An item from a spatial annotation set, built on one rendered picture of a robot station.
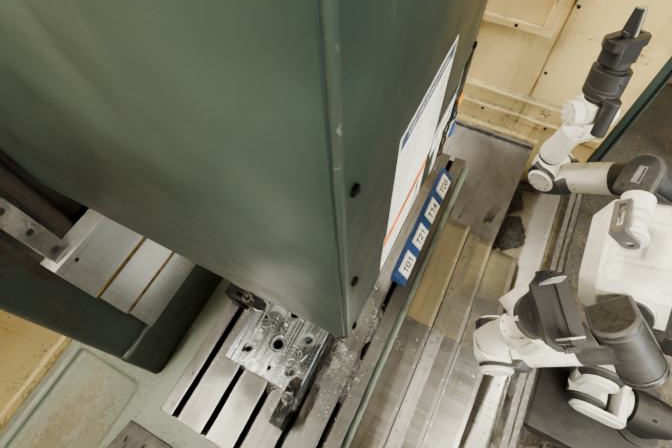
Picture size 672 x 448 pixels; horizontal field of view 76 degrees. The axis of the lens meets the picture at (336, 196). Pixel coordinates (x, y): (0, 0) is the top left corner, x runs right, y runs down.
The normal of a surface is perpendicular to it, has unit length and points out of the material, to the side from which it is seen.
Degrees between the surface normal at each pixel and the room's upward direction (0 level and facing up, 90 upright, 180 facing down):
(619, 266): 23
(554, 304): 16
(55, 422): 0
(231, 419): 0
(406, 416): 8
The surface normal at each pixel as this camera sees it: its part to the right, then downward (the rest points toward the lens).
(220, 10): -0.46, 0.77
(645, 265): -0.38, -0.62
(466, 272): 0.03, -0.61
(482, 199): -0.22, -0.15
